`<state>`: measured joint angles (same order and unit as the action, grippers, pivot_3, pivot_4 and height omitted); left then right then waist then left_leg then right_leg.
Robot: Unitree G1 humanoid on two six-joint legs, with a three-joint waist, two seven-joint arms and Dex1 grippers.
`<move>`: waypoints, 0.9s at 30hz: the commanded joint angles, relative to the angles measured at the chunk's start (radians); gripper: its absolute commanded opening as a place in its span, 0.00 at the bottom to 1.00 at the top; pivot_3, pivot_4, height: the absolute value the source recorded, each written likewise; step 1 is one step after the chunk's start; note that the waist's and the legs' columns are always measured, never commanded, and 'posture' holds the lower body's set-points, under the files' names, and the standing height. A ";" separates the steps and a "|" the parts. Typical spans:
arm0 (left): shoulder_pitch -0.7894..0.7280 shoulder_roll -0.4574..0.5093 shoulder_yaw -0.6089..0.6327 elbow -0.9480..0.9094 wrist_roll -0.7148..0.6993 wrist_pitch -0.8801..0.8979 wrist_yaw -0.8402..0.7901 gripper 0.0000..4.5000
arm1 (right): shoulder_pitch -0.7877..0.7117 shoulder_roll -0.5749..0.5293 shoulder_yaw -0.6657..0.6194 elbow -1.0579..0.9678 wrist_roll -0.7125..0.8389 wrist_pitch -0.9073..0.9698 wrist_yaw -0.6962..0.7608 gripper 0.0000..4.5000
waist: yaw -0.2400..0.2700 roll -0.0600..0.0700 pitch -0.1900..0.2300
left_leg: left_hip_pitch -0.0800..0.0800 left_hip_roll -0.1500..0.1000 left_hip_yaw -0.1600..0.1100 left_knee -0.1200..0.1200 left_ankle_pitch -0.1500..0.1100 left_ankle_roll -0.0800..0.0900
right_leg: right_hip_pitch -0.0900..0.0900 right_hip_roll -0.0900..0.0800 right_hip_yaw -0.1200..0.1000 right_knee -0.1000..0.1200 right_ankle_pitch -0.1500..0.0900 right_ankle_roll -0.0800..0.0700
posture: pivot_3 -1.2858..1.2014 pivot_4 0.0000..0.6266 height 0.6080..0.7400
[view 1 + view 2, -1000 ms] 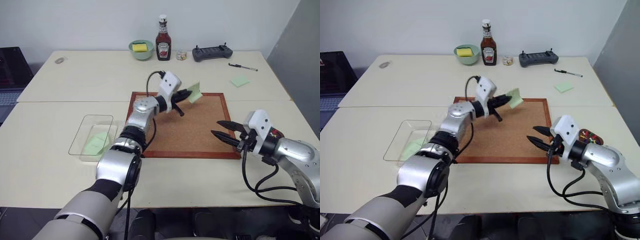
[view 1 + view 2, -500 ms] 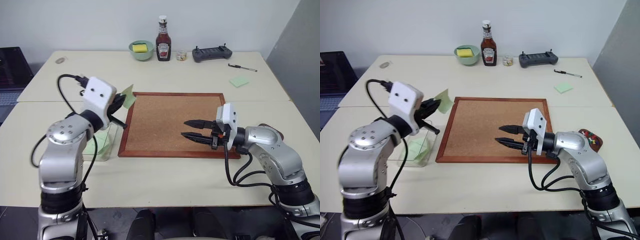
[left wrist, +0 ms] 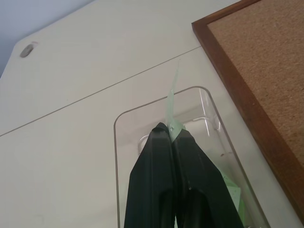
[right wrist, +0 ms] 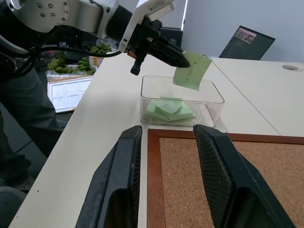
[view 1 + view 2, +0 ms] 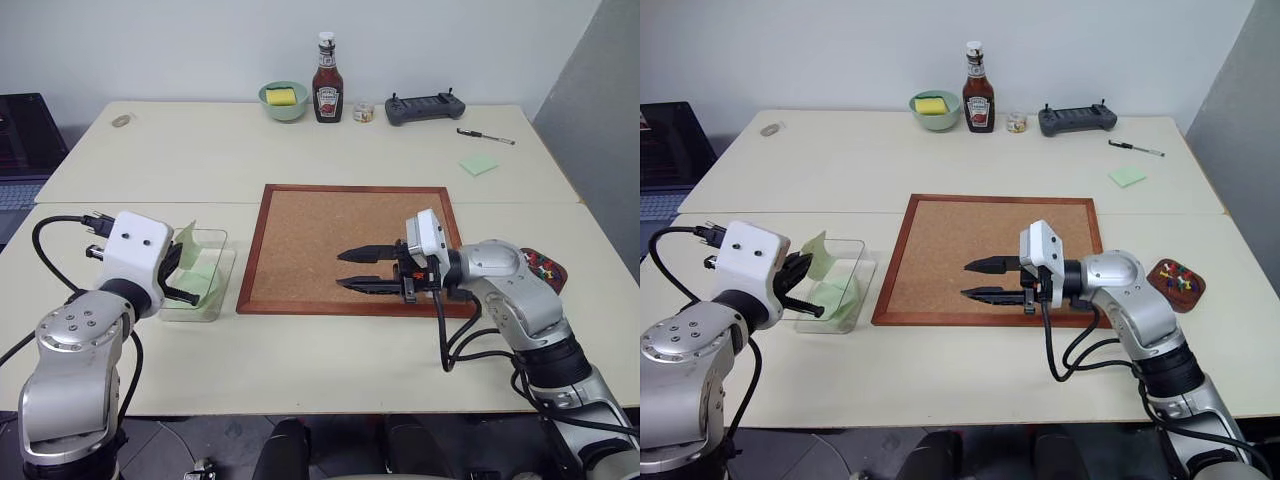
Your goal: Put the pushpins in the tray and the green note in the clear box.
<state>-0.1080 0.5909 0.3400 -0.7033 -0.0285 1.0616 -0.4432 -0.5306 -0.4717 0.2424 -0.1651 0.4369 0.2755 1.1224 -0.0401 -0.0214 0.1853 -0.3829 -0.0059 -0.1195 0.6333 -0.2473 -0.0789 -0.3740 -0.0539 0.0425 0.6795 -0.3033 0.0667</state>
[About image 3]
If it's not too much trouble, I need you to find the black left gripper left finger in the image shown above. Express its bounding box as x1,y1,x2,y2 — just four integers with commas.
123,122,177,228

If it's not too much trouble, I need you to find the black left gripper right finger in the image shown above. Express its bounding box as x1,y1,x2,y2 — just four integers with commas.
170,128,245,228

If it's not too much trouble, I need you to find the green paper note with holes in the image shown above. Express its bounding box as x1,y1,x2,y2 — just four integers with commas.
165,60,188,143

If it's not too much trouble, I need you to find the wooden framed cork board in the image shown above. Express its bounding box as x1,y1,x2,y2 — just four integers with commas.
191,0,304,223

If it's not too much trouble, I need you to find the clear acrylic tray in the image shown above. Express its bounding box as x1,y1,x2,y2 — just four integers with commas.
113,85,271,228

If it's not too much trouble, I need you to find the grey oval table grommet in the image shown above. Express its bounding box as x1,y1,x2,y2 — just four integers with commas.
20,42,36,58

